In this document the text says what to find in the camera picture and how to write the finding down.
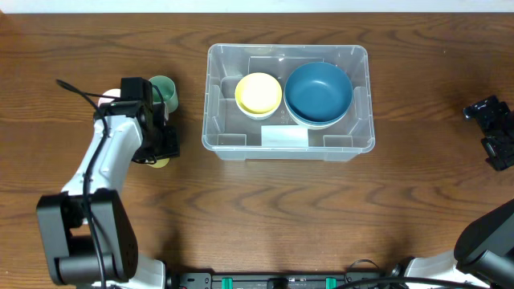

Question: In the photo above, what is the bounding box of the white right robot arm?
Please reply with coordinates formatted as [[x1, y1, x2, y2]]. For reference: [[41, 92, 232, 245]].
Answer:
[[397, 96, 513, 288]]

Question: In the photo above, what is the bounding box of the large cream bowl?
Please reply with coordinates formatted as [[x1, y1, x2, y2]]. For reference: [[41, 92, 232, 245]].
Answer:
[[287, 107, 345, 130]]

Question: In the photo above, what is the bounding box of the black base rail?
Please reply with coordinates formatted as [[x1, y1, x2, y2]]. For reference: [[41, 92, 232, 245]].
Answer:
[[165, 269, 386, 289]]

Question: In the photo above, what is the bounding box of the clear plastic storage bin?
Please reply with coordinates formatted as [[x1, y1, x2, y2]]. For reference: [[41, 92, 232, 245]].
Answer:
[[202, 43, 375, 161]]

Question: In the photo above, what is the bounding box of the dark blue bowl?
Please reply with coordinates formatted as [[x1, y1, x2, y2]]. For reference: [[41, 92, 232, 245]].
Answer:
[[284, 101, 349, 129], [284, 62, 353, 122]]

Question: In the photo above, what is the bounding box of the small white bowl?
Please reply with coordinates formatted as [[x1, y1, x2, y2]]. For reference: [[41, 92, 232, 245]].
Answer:
[[235, 101, 279, 111]]

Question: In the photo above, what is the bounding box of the yellow bowl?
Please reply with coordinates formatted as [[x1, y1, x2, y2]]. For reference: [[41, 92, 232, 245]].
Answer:
[[235, 72, 283, 113]]

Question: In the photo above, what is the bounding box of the yellow cup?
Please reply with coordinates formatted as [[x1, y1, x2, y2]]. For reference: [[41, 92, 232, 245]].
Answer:
[[148, 158, 169, 169]]

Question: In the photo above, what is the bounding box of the small grey bowl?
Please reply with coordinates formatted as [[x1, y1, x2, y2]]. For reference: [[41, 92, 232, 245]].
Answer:
[[242, 109, 275, 120]]

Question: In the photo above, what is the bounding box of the mint green cup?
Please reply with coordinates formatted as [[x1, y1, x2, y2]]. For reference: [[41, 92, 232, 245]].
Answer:
[[149, 75, 179, 114]]

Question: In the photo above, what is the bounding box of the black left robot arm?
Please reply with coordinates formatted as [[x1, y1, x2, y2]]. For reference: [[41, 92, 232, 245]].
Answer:
[[36, 76, 180, 288]]

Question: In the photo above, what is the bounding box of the pink cup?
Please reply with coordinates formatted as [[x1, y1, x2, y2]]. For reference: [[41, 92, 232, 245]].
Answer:
[[98, 88, 120, 106]]

